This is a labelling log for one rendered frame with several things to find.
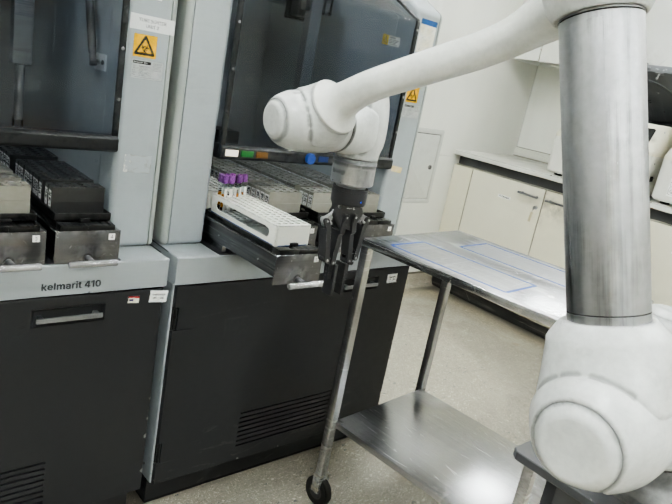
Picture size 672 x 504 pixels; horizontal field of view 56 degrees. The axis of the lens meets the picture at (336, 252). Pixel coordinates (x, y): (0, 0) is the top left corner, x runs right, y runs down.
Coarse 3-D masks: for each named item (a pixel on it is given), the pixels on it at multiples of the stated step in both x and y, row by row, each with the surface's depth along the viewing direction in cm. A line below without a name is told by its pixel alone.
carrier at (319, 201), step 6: (312, 192) 178; (318, 192) 180; (324, 192) 182; (330, 192) 183; (312, 198) 178; (318, 198) 179; (324, 198) 181; (312, 204) 179; (318, 204) 180; (324, 204) 181; (330, 204) 183; (318, 210) 181; (324, 210) 182
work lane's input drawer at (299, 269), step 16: (208, 208) 164; (208, 224) 160; (224, 224) 156; (224, 240) 155; (240, 240) 149; (256, 240) 146; (240, 256) 150; (256, 256) 144; (272, 256) 140; (288, 256) 141; (304, 256) 144; (272, 272) 140; (288, 272) 142; (304, 272) 145; (288, 288) 139
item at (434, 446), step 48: (384, 240) 165; (432, 240) 175; (480, 240) 187; (480, 288) 139; (528, 288) 146; (432, 336) 202; (336, 384) 174; (384, 432) 177; (432, 432) 182; (480, 432) 187; (432, 480) 159; (480, 480) 163; (528, 480) 135
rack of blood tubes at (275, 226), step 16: (240, 208) 152; (256, 208) 154; (272, 208) 158; (240, 224) 152; (256, 224) 159; (272, 224) 142; (288, 224) 144; (304, 224) 146; (272, 240) 142; (288, 240) 144; (304, 240) 147
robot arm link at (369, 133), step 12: (372, 108) 120; (384, 108) 122; (360, 120) 118; (372, 120) 120; (384, 120) 123; (360, 132) 119; (372, 132) 121; (384, 132) 124; (348, 144) 119; (360, 144) 121; (372, 144) 122; (348, 156) 124; (360, 156) 123; (372, 156) 124
